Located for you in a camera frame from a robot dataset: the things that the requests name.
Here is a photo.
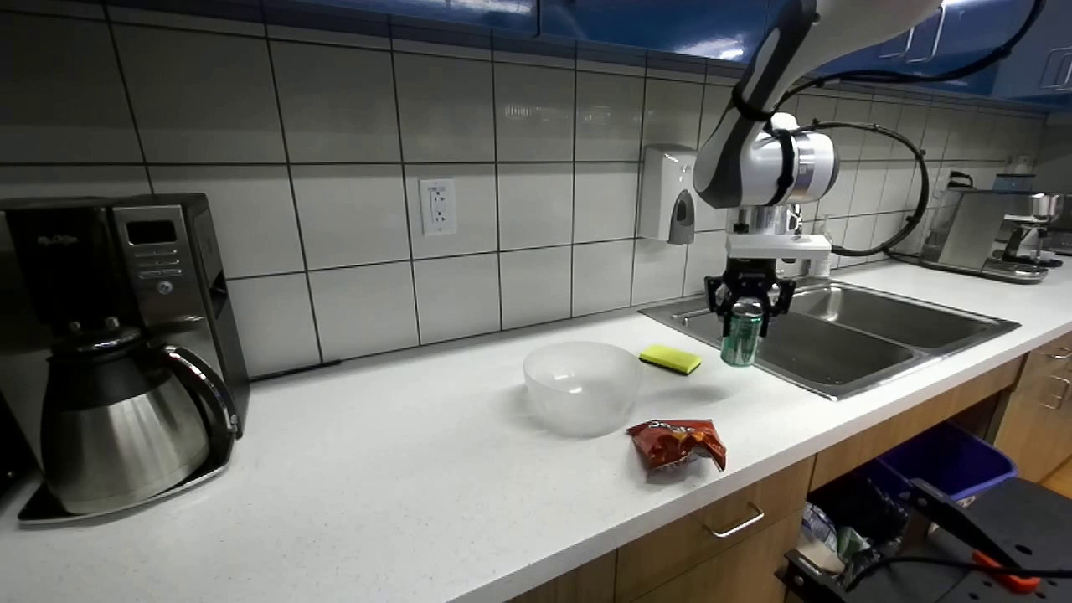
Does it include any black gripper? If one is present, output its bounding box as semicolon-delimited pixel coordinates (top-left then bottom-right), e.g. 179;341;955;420
702;255;800;341

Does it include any green soda can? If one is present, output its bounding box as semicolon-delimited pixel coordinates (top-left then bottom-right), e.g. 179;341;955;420
717;303;765;372

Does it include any translucent plastic bowl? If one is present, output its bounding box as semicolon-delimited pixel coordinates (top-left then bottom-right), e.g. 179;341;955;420
523;339;645;440

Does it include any yellow sponge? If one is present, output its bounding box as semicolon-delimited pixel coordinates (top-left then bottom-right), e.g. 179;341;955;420
637;341;705;378

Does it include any stainless steel double sink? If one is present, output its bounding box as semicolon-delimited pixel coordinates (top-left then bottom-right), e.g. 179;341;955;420
645;277;1026;404

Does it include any red chip bag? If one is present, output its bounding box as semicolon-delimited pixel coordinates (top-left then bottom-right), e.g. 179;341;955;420
621;415;730;477

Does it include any wooden base cabinet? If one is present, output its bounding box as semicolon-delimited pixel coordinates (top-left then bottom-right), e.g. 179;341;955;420
506;356;1029;603

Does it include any silver espresso machine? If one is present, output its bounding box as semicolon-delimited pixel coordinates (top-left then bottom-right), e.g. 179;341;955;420
886;167;1069;289

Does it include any blue plastic bin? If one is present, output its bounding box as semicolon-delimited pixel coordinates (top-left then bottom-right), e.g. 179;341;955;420
874;425;1022;505

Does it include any wooden drawer unit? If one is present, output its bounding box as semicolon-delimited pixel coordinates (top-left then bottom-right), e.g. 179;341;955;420
992;332;1072;491

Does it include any black coffee maker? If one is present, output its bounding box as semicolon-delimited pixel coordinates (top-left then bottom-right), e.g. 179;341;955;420
0;191;254;529

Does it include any stainless steel coffee carafe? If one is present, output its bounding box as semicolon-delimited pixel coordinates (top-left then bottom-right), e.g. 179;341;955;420
36;315;240;521

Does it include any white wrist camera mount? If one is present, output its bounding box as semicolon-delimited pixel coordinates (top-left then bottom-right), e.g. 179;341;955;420
726;201;836;286

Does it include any white wall soap dispenser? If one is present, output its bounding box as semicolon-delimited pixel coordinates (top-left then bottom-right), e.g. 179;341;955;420
637;148;702;249

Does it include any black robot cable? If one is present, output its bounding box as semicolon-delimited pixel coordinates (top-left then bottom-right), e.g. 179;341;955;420
781;0;1051;262

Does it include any silver drawer handle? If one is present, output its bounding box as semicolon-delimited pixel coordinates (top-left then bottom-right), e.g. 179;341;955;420
705;503;770;542

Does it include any white wall outlet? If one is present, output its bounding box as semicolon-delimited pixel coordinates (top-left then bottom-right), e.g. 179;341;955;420
418;178;462;238

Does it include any black clamp orange handle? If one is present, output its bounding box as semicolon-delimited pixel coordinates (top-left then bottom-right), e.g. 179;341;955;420
903;480;1045;598

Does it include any glossy blue wall cabinet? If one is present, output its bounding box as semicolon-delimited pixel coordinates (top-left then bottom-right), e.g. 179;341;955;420
110;0;1072;115

